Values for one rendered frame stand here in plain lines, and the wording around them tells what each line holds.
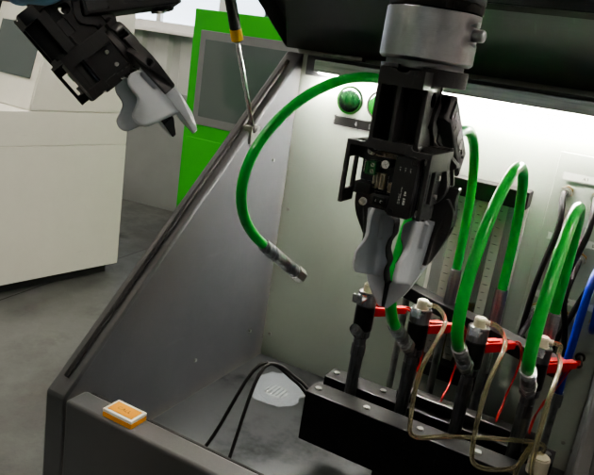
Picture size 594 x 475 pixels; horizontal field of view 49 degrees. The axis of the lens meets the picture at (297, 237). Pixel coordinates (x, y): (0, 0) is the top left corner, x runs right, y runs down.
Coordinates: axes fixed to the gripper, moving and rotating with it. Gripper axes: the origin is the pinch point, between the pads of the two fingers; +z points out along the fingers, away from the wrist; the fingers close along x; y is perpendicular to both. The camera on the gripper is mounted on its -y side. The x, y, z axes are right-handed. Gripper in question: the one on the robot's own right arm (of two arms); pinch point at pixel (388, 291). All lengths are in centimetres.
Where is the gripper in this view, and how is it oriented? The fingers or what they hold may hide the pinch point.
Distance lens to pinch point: 60.9
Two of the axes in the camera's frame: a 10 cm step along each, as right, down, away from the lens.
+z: -1.4, 9.5, 2.6
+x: 8.7, 2.5, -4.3
